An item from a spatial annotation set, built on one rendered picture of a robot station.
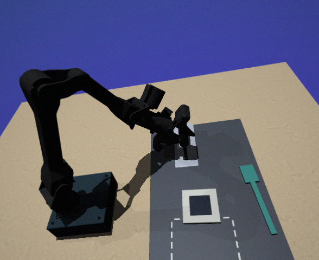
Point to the grey square tile with black square center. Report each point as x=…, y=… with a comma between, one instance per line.
x=200, y=206

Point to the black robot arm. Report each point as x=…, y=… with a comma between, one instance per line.
x=44, y=91

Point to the teal small trowel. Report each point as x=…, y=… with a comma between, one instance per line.
x=250, y=177

